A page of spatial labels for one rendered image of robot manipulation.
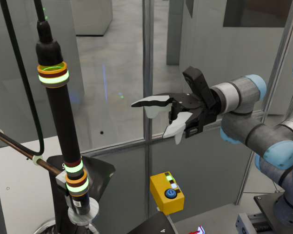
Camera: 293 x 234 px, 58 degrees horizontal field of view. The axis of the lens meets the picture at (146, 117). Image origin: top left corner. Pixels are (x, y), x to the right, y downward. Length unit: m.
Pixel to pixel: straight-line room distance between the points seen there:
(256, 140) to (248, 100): 0.10
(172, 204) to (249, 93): 0.64
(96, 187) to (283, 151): 0.49
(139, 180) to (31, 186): 0.87
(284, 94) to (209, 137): 2.06
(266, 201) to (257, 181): 1.57
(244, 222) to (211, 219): 1.21
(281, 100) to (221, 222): 1.89
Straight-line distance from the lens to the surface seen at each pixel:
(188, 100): 0.61
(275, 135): 0.72
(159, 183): 1.21
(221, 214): 2.50
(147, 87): 1.34
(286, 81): 3.61
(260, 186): 2.83
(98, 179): 0.78
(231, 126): 0.76
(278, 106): 3.76
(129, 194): 1.83
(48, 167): 0.65
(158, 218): 0.93
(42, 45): 0.41
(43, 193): 1.06
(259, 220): 1.30
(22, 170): 1.06
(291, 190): 1.16
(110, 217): 1.96
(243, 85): 0.71
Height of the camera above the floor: 1.98
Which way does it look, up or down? 35 degrees down
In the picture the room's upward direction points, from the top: straight up
